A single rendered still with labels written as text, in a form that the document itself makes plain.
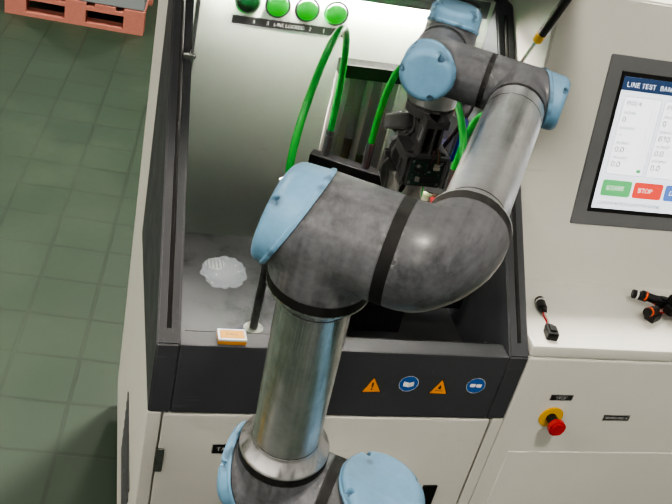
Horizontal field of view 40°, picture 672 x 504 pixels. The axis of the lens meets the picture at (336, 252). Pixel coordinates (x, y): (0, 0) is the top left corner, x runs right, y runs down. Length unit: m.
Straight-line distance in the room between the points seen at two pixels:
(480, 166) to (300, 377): 0.31
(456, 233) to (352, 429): 0.95
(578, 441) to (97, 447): 1.37
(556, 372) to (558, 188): 0.37
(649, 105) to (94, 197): 2.42
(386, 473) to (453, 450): 0.72
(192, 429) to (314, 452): 0.60
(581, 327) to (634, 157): 0.37
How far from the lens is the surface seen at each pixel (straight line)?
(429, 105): 1.37
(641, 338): 1.95
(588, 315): 1.94
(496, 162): 1.05
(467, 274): 0.92
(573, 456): 2.06
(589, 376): 1.90
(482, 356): 1.77
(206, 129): 1.99
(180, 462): 1.81
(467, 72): 1.24
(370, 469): 1.21
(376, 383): 1.74
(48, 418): 2.82
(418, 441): 1.88
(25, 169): 3.96
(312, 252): 0.91
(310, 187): 0.92
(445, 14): 1.33
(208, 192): 2.07
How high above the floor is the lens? 1.98
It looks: 32 degrees down
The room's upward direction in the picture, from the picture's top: 14 degrees clockwise
